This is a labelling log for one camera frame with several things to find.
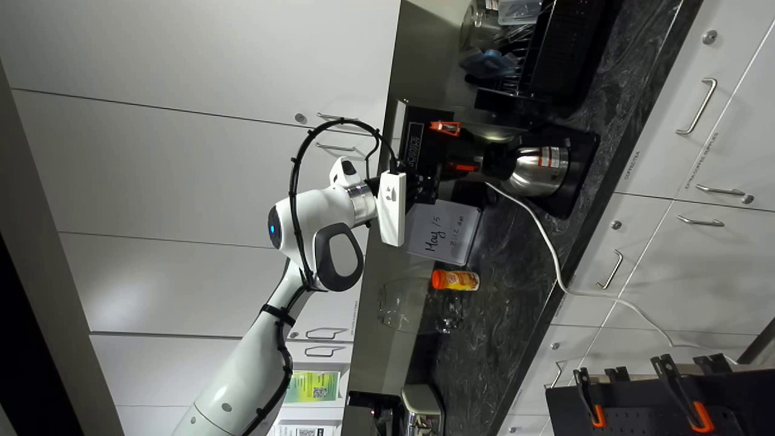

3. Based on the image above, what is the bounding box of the black coffeemaker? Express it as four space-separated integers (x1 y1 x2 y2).
396 105 601 220

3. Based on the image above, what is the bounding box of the white note board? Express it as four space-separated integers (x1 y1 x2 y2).
405 199 483 266

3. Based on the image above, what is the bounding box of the orange bottle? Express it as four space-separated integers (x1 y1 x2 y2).
430 269 481 292

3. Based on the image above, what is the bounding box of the stainless steel carafe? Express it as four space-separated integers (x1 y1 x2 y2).
483 144 572 198

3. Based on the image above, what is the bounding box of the clear glass jar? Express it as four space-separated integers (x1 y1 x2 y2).
378 278 464 335

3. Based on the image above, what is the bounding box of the blue cloth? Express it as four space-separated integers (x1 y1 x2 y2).
463 50 516 80

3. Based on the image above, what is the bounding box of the steel pot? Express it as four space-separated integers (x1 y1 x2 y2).
459 0 503 53

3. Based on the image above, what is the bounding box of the black dish rack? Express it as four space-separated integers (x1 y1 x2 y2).
459 0 608 114

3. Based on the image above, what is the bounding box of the clear plastic container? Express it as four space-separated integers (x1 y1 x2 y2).
497 0 543 25

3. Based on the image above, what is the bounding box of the drawer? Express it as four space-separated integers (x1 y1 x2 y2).
614 0 775 202
553 193 676 329

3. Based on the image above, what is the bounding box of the silver toaster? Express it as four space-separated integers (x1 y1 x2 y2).
399 384 446 436

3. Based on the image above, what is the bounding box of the green paper notice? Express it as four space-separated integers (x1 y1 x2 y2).
283 370 341 405

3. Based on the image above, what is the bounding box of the black and orange clamp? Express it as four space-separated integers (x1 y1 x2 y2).
573 367 607 429
650 354 714 434

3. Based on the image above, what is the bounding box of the white paper notice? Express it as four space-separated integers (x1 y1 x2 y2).
272 423 341 436

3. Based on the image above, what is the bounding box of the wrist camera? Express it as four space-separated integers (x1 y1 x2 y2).
375 171 407 248

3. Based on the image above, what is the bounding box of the white cable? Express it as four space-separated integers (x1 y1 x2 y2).
484 181 740 365

